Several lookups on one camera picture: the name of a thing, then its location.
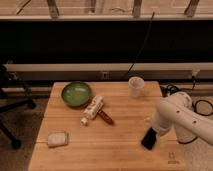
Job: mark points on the black rectangular eraser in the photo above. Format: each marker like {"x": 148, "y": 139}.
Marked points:
{"x": 149, "y": 139}

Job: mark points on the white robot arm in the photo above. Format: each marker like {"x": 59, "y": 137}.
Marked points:
{"x": 176, "y": 109}

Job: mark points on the white patterned tube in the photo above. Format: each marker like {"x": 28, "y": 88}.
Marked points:
{"x": 92, "y": 109}

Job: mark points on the dark red pen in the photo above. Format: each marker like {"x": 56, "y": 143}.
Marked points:
{"x": 105, "y": 117}

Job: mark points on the green bowl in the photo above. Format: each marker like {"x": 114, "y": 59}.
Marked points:
{"x": 76, "y": 94}

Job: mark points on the black leaning rod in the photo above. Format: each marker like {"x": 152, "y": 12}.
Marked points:
{"x": 141, "y": 47}

